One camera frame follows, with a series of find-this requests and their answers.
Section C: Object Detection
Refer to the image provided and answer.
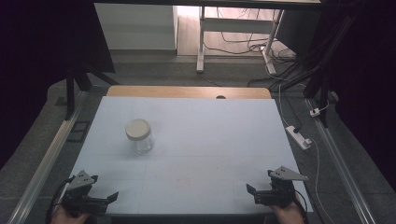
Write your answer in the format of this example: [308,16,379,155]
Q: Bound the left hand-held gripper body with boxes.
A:
[62,170,109,217]

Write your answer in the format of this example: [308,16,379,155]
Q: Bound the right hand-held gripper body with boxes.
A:
[254,165,309,209]

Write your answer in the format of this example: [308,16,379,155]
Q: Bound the clear glass jar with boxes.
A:
[128,130,155,156]

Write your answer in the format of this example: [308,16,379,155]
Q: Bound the cream round jar lid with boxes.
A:
[125,118,152,142]

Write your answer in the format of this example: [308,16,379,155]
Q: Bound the person's left hand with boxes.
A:
[50,203,92,224]

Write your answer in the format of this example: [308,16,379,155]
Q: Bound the person's right hand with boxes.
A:
[269,201,306,224]

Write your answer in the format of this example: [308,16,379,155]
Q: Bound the white power strip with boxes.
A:
[285,125,313,151]

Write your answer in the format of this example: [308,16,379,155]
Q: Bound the white foam board mat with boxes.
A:
[53,95,314,217]

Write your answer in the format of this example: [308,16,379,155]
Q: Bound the black metal stand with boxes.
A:
[270,0,367,129]
[64,60,120,121]

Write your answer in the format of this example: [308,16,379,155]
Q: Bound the dark curtain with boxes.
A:
[311,0,396,191]
[0,0,117,171]

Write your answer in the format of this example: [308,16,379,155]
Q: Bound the white cabinet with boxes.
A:
[93,3,179,51]

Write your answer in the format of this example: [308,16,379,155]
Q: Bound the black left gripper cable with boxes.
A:
[46,175,77,224]

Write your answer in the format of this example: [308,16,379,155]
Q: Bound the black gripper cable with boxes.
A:
[293,189,310,223]
[46,175,77,224]

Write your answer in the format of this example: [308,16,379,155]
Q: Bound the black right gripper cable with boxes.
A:
[293,189,310,223]

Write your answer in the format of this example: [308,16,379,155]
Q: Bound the metal floor rail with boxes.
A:
[7,90,90,224]
[304,97,378,224]

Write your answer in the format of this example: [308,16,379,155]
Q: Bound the thin white cable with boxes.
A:
[277,83,336,224]

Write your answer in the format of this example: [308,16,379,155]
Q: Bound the black rectangular floor frame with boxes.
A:
[66,120,92,144]

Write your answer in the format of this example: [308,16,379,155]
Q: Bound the tangle of dark floor cables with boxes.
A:
[204,7,309,91]

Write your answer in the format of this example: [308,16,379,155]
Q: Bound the white desk frame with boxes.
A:
[195,6,285,76]

